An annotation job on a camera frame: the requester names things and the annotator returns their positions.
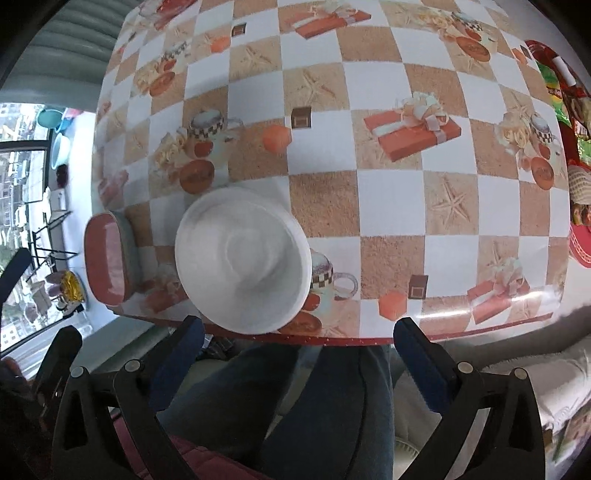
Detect checkered patterned tablecloth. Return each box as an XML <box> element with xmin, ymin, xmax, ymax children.
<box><xmin>92</xmin><ymin>1</ymin><xmax>569</xmax><ymax>345</ymax></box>

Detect yellow container on floor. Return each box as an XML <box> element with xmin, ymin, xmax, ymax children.
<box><xmin>60</xmin><ymin>271</ymin><xmax>86</xmax><ymax>303</ymax></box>

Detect person's blue jeans legs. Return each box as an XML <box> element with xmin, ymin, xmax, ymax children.
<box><xmin>158</xmin><ymin>344</ymin><xmax>394</xmax><ymax>479</ymax></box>

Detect white fluffy cushion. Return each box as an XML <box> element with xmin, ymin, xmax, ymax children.
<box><xmin>479</xmin><ymin>333</ymin><xmax>591</xmax><ymax>462</ymax></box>

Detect snack tray with packets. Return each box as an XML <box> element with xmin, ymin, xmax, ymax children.
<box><xmin>526</xmin><ymin>40</ymin><xmax>590</xmax><ymax>268</ymax></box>

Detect teal plastic basin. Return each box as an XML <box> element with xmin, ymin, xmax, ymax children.
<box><xmin>36</xmin><ymin>108</ymin><xmax>71</xmax><ymax>133</ymax></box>

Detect grey corrugated cabinet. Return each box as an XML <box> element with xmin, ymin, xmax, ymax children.
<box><xmin>1</xmin><ymin>1</ymin><xmax>139</xmax><ymax>112</ymax></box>

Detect large white foam bowl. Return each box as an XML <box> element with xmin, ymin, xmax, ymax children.
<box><xmin>174</xmin><ymin>186</ymin><xmax>312</xmax><ymax>335</ymax></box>

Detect glass bowl of tomatoes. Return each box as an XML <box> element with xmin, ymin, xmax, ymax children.
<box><xmin>139</xmin><ymin>0</ymin><xmax>195</xmax><ymax>30</ymax></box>

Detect green square plate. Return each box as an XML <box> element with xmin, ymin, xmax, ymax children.
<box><xmin>109</xmin><ymin>210</ymin><xmax>142</xmax><ymax>297</ymax></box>

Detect black metal rack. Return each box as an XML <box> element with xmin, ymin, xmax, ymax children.
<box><xmin>26</xmin><ymin>210</ymin><xmax>79</xmax><ymax>282</ymax></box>

